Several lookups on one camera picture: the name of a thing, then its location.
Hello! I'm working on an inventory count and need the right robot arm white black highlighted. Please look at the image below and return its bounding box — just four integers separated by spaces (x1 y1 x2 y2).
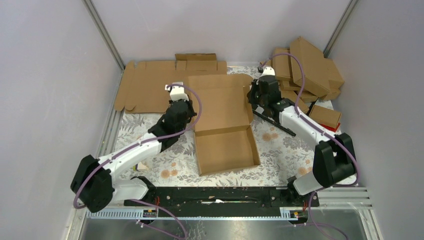
247 75 359 206

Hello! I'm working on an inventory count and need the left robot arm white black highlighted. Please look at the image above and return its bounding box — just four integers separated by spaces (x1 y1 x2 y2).
70 99 197 213

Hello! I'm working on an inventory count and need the large folded cardboard box top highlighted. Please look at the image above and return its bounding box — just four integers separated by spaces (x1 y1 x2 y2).
289 36 331 97

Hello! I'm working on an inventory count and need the folded cardboard box beside red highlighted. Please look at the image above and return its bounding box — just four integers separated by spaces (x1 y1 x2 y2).
309 105 342 131

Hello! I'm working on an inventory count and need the black white checkerboard panel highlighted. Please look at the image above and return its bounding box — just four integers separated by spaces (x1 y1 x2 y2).
252 104 296 137

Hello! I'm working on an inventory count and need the stack of flat cardboard blanks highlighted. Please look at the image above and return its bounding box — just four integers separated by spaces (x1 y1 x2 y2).
114 53 228 114

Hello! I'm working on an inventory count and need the small green white object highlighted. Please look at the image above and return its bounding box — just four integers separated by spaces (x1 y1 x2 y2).
132 163 148 172

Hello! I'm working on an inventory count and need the floral patterned table mat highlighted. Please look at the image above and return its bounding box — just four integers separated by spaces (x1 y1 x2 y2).
107 66 359 188

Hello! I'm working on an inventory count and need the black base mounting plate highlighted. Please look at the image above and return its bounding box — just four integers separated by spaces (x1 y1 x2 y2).
142 186 320 219

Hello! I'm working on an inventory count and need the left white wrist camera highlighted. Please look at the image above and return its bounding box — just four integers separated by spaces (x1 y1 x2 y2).
165 82 190 102

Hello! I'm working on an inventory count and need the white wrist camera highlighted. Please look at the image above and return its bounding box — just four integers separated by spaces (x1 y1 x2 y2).
259 66 276 80
165 82 190 102

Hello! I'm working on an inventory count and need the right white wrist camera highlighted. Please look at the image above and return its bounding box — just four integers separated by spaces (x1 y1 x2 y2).
259 66 276 80

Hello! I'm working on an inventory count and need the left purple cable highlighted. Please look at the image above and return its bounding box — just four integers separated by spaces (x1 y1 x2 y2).
72 83 203 240

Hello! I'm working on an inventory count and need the purple cable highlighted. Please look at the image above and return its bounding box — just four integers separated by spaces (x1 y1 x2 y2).
72 83 203 240
260 52 360 240

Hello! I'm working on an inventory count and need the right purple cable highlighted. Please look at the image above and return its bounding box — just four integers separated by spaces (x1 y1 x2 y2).
260 52 360 240

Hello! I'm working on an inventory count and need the aluminium frame rail front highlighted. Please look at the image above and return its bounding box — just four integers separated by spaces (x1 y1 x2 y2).
85 186 372 222

